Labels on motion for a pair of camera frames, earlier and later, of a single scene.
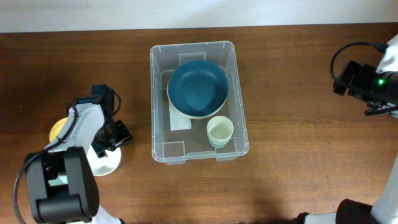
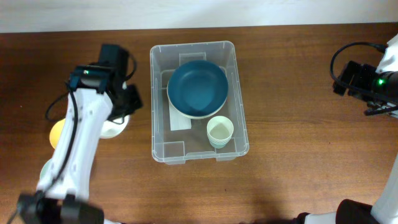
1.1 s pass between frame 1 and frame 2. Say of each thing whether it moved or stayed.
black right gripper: stayed
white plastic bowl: moved
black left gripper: moved
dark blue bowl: stayed
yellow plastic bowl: stayed
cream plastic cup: stayed
